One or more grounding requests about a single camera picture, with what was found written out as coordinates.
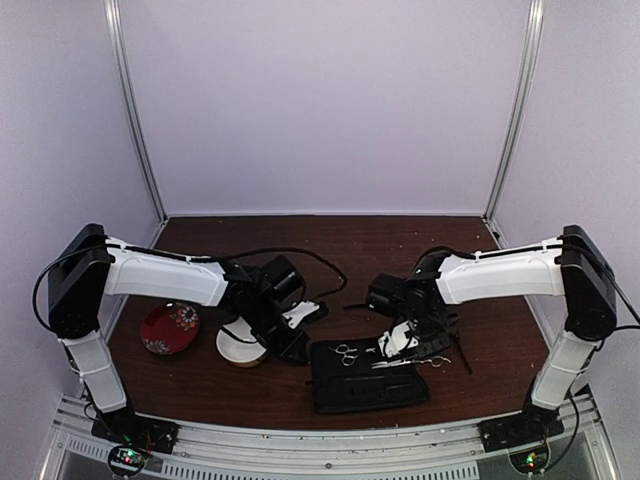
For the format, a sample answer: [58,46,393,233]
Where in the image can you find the aluminium front rail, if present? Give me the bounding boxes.
[33,393,622,479]

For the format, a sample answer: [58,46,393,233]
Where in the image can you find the right aluminium frame post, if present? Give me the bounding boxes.
[484,0,546,224]

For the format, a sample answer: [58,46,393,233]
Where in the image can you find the left aluminium frame post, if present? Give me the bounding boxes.
[104,0,168,223]

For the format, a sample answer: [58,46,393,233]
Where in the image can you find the aluminium frame post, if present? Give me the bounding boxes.
[484,0,546,224]
[104,0,168,223]

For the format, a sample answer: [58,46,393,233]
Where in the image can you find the black zip tool case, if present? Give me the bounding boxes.
[310,337,430,414]

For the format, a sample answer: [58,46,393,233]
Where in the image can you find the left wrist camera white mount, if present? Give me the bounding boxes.
[283,301,329,329]

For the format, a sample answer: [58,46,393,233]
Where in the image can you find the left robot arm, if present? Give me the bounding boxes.
[43,224,320,444]

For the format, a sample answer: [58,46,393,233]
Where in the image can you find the white ceramic bowl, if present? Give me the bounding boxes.
[216,318,268,368]

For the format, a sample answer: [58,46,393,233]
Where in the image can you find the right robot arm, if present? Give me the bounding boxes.
[366,225,617,442]

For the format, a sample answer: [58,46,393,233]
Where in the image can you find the black hair clip centre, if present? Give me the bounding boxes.
[342,303,369,311]

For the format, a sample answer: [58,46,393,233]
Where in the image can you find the red floral plate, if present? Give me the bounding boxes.
[139,301,201,356]

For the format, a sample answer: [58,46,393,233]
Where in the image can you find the silver thinning scissors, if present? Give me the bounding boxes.
[329,343,378,367]

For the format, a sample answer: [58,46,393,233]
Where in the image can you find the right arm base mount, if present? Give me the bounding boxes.
[478,402,565,477]

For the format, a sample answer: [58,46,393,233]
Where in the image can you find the black hair clip right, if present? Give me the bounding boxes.
[449,332,473,375]

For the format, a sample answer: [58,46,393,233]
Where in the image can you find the silver straight scissors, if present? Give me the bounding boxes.
[371,355,451,369]

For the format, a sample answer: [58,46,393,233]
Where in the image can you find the black hair clip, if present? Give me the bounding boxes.
[342,303,369,311]
[449,332,473,375]

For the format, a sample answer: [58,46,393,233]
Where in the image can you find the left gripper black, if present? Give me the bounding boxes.
[246,296,310,367]

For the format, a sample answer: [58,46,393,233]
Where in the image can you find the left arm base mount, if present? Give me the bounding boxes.
[91,408,179,479]

